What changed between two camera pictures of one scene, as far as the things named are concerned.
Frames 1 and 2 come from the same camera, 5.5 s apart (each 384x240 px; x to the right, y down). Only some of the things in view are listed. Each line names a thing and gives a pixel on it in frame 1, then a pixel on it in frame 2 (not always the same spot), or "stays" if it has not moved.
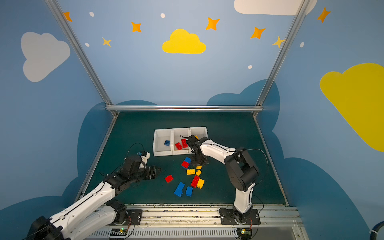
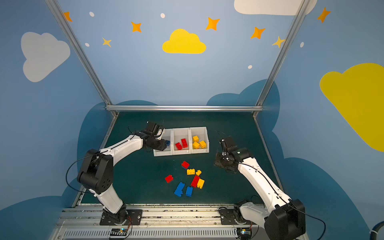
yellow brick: [200, 183] stays
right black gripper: [197, 153] -> [223, 161]
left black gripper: [148, 172] -> [162, 143]
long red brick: [184, 142] stays
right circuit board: [244, 233] stays
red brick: [185, 164] stays
